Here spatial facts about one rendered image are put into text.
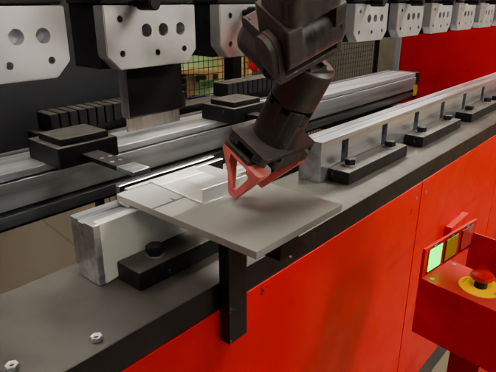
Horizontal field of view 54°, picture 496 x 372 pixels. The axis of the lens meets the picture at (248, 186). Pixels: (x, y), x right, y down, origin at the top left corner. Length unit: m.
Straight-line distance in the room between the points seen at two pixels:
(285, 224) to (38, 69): 0.34
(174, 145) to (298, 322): 0.47
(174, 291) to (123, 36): 0.35
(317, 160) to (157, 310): 0.56
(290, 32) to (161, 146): 0.66
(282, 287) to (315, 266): 0.10
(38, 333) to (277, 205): 0.34
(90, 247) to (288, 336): 0.41
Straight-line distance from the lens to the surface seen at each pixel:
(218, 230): 0.59
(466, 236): 1.08
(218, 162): 0.85
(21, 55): 0.60
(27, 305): 0.74
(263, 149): 0.58
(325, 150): 1.10
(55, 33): 0.62
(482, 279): 0.96
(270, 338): 0.90
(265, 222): 0.61
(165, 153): 1.10
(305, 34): 0.49
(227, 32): 0.79
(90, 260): 0.74
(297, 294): 0.92
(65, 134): 0.94
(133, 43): 0.67
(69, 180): 0.97
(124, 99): 0.73
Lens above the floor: 1.26
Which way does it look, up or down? 21 degrees down
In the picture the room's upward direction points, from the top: straight up
